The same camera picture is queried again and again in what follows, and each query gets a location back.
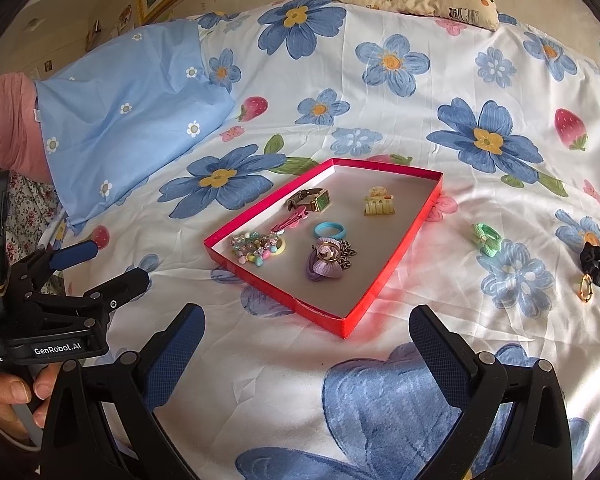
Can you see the white blue-flower bed sheet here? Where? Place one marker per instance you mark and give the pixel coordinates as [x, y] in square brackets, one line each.
[380, 100]

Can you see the black scrunchie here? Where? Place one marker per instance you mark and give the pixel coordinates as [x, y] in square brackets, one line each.
[596, 262]

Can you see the person's left hand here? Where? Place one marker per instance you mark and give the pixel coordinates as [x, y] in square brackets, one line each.
[45, 385]

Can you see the pink cloth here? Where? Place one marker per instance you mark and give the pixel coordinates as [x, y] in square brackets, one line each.
[10, 120]

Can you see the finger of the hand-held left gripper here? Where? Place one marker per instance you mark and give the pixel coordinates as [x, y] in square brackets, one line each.
[75, 255]
[125, 282]

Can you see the red cardboard box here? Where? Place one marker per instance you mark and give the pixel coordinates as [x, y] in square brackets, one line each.
[370, 280]

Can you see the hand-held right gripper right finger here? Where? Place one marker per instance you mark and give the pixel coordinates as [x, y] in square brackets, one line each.
[440, 355]

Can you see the gold wristwatch green dial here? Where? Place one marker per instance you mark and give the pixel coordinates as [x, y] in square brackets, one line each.
[322, 202]

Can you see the light blue flowered pillow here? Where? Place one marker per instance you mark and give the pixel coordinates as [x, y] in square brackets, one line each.
[130, 110]

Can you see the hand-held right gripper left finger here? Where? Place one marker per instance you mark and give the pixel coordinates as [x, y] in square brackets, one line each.
[175, 355]

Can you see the yellow hair claw clip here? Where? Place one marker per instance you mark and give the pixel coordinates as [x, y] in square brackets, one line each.
[378, 206]

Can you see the pink hair clip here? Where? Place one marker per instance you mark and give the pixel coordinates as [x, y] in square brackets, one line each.
[290, 220]

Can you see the small-flower print cloth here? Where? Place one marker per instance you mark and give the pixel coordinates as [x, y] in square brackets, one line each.
[27, 210]

